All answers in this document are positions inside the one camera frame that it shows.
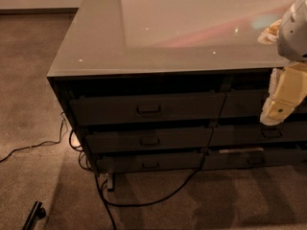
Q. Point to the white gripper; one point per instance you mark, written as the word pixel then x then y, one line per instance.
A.
pixel 294 35

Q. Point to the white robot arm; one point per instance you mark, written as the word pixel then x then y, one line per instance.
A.
pixel 292 36

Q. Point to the grey glass-top drawer cabinet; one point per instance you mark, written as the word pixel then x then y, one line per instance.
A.
pixel 154 47

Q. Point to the metal cabinet leg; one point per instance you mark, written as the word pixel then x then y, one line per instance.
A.
pixel 110 182

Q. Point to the black bar object on floor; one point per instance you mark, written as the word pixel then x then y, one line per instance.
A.
pixel 37 212

